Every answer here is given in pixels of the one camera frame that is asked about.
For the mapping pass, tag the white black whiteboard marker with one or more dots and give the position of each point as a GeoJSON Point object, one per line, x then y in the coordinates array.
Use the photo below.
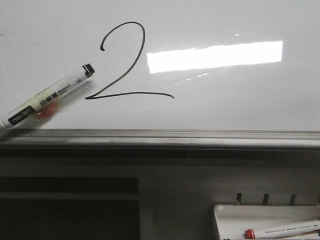
{"type": "Point", "coordinates": [46, 97]}

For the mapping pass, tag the white whiteboard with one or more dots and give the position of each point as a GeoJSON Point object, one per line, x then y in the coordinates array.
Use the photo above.
{"type": "Point", "coordinates": [166, 64]}

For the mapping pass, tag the black tray hook left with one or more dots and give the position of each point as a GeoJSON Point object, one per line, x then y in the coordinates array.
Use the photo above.
{"type": "Point", "coordinates": [239, 198]}

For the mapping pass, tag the black tray hook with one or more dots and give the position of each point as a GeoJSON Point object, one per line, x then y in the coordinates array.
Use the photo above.
{"type": "Point", "coordinates": [265, 199]}
{"type": "Point", "coordinates": [292, 199]}
{"type": "Point", "coordinates": [239, 198]}

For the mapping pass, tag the white marker tray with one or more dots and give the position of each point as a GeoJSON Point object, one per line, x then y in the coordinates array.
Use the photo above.
{"type": "Point", "coordinates": [230, 221]}

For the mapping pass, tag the black tray hook middle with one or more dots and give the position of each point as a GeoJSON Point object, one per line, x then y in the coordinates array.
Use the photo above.
{"type": "Point", "coordinates": [265, 199]}

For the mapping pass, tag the grey cabinet panel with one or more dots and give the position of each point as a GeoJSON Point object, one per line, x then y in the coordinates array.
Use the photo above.
{"type": "Point", "coordinates": [140, 199]}

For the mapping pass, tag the black tray hook right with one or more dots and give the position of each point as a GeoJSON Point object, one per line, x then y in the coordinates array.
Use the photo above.
{"type": "Point", "coordinates": [292, 199]}

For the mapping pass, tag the white red-capped marker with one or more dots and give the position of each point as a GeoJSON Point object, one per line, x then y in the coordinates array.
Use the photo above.
{"type": "Point", "coordinates": [283, 230]}

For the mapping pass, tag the grey whiteboard frame ledge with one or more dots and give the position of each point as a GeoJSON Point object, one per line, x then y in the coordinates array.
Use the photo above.
{"type": "Point", "coordinates": [51, 143]}

